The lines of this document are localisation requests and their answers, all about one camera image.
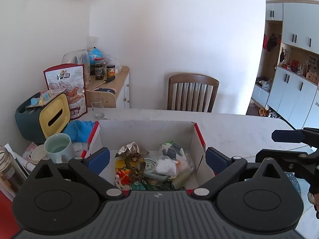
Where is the pale green mug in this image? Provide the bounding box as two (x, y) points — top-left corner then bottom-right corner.
(44, 133), (75, 164)

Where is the dark jar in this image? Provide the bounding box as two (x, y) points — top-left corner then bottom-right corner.
(95, 64), (104, 80)

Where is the yellow green tissue box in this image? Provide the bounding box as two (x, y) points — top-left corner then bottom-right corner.
(15, 93), (70, 145)

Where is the orange label jar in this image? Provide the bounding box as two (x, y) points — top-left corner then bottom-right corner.
(106, 65), (116, 78)

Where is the glass jar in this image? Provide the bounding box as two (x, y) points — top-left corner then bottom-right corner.
(0, 146), (27, 196)

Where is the clear plastic bag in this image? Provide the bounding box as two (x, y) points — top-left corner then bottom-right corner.
(155, 156), (177, 176)

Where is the gold foil bag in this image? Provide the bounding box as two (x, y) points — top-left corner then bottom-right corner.
(115, 142), (150, 159)

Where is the round coil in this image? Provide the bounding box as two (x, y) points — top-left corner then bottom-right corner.
(143, 158), (172, 182)

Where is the right hand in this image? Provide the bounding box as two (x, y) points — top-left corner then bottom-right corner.
(308, 192), (319, 218)

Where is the red snack bag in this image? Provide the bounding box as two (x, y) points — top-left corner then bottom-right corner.
(43, 63), (87, 120)

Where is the red white cardboard box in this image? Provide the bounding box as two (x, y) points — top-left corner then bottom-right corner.
(83, 120), (215, 189)

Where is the brown bead bracelet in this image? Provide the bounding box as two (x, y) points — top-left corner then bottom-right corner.
(124, 154), (147, 182)

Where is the white wall cupboard unit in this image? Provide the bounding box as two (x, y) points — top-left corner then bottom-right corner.
(251, 0), (318, 129)

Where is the blue glove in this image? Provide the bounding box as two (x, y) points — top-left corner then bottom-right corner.
(63, 120), (95, 142)

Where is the yellow small box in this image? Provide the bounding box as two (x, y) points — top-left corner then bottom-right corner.
(115, 159), (126, 173)

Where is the red plush horse keychain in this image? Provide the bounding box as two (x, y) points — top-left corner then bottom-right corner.
(116, 169), (130, 186)

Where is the clear drinking glass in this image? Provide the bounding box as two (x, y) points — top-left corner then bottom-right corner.
(91, 97), (104, 119)

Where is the green plastic toy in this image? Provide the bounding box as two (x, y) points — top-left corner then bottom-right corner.
(116, 176), (165, 192)

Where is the clear bag with socks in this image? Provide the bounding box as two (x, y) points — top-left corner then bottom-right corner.
(159, 141), (195, 173)

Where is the white wooden sideboard cabinet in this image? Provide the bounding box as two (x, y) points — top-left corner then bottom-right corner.
(85, 66), (130, 109)

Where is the brown wooden chair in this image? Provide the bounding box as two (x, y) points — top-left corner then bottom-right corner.
(167, 73), (220, 113)

